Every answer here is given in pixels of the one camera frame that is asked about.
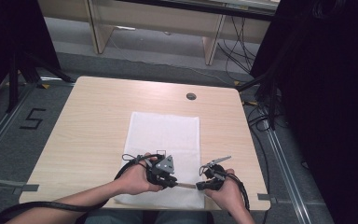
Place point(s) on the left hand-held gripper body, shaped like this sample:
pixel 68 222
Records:
pixel 164 166

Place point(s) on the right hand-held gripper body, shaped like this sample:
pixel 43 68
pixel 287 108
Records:
pixel 215 172

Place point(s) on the thin brownish strip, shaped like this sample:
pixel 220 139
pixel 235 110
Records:
pixel 186 185

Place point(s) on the white textured fabric cloth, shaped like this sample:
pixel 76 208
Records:
pixel 164 133

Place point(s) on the person's right hand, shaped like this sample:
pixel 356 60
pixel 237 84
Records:
pixel 228 194

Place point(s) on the person's left hand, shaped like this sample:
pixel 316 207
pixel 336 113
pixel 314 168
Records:
pixel 135 179

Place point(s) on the person's legs in jeans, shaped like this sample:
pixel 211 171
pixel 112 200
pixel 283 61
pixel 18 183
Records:
pixel 146 217

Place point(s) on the grey tape strip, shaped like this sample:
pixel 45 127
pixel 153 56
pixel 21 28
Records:
pixel 26 188
pixel 264 196

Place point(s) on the grey round table grommet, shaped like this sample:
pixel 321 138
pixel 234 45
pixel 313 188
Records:
pixel 191 96

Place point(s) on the black metal stand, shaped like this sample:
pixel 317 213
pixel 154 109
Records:
pixel 21 74
pixel 268 93

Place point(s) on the black curtain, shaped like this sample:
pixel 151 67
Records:
pixel 326 93
pixel 9 40

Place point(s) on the light wooden desk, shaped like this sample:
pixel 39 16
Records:
pixel 155 15

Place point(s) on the metal floor rail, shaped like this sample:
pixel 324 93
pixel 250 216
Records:
pixel 287 177
pixel 0 133

